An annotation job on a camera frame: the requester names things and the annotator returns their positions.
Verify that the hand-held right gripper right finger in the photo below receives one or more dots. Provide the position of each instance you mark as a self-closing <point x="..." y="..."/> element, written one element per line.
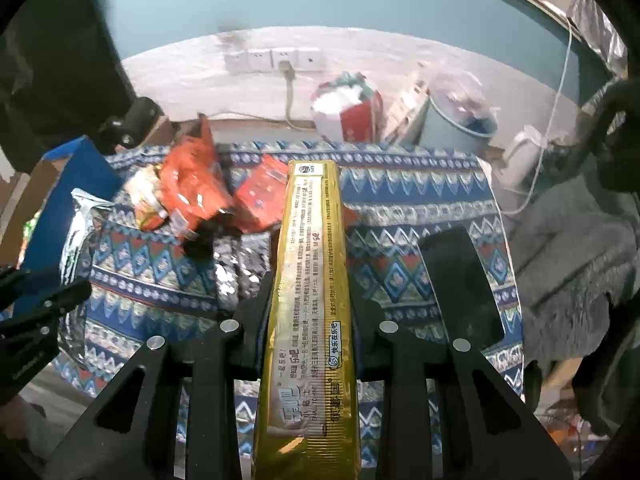
<point x="367" y="330"/>

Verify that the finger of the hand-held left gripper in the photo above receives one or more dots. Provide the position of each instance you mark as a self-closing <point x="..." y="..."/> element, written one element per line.
<point x="60" y="297"/>
<point x="30" y="335"/>

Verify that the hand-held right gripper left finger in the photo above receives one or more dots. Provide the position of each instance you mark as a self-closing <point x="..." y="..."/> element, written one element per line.
<point x="255" y="320"/>

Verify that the silver snack packet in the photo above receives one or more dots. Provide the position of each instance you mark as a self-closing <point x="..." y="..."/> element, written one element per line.
<point x="80" y="260"/>
<point x="240" y="270"/>

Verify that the long gold snack packet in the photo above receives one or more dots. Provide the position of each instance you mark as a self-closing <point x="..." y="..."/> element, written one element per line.
<point x="310" y="285"/>

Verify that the blue cardboard box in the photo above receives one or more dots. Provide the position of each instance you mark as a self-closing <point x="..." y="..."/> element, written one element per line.
<point x="70" y="175"/>

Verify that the crumpled silver snack packet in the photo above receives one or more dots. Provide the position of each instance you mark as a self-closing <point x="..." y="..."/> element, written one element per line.
<point x="240" y="270"/>

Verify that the patterned blue tablecloth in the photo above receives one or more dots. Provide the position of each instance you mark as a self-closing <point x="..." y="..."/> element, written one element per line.
<point x="400" y="210"/>

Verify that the red snack packet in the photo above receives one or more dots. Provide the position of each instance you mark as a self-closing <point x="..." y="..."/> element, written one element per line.
<point x="262" y="195"/>

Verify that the yellow and white snack packet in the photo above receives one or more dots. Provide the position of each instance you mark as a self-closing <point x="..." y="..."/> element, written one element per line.
<point x="145" y="205"/>

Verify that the orange snack packet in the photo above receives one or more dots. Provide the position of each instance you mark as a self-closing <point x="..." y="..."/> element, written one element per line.
<point x="192" y="180"/>

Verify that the small cardboard box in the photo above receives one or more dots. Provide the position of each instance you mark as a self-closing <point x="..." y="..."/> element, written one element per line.
<point x="162" y="135"/>

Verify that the grey fuzzy blanket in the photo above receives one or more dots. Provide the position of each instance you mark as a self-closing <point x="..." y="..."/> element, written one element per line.
<point x="565" y="260"/>

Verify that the red and white bag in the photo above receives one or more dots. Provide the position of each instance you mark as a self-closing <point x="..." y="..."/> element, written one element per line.
<point x="357" y="120"/>

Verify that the light blue trash bin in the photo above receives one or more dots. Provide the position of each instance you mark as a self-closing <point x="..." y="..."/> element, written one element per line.
<point x="450" y="130"/>

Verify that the white paper bag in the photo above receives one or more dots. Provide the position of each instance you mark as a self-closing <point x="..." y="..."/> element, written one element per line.
<point x="405" y="105"/>

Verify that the white kettle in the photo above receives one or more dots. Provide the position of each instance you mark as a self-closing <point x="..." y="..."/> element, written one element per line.
<point x="520" y="160"/>

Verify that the white plastic bag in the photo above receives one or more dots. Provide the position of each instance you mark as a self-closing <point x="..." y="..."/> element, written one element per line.
<point x="335" y="97"/>

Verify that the black cloth covered cabinet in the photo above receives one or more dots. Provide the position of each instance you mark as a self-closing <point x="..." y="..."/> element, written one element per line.
<point x="50" y="60"/>

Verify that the clear trash bag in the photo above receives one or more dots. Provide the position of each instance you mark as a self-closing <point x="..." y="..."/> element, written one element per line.
<point x="460" y="90"/>

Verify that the dark chair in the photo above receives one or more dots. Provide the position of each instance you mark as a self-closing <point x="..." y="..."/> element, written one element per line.
<point x="615" y="170"/>

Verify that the silver foil sheet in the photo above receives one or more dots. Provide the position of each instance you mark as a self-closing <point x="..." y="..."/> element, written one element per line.
<point x="595" y="25"/>

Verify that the white wall socket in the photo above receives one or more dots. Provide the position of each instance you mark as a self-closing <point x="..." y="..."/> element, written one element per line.
<point x="280" y="54"/>
<point x="307" y="57"/>
<point x="260" y="59"/>
<point x="235" y="60"/>

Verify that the wall shelf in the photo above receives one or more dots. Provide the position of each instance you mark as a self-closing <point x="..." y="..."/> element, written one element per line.
<point x="540" y="5"/>

